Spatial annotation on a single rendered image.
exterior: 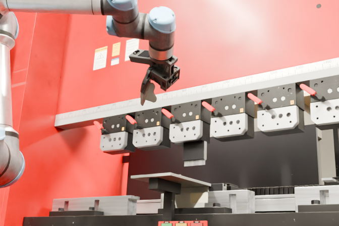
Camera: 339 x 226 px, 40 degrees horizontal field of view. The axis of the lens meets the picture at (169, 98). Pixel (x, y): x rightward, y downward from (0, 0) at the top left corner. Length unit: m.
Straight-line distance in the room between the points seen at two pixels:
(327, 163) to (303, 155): 2.19
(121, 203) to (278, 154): 0.77
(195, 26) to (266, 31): 0.35
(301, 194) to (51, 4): 1.00
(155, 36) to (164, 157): 1.40
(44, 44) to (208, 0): 0.93
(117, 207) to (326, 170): 2.68
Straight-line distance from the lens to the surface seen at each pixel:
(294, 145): 2.26
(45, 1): 1.25
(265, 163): 2.30
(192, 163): 1.90
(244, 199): 1.73
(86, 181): 2.61
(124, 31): 1.31
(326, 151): 4.44
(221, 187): 1.80
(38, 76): 2.47
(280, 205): 1.95
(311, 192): 1.63
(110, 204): 2.11
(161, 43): 1.33
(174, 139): 1.92
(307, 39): 1.78
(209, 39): 1.99
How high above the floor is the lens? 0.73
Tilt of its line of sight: 19 degrees up
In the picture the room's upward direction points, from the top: 3 degrees clockwise
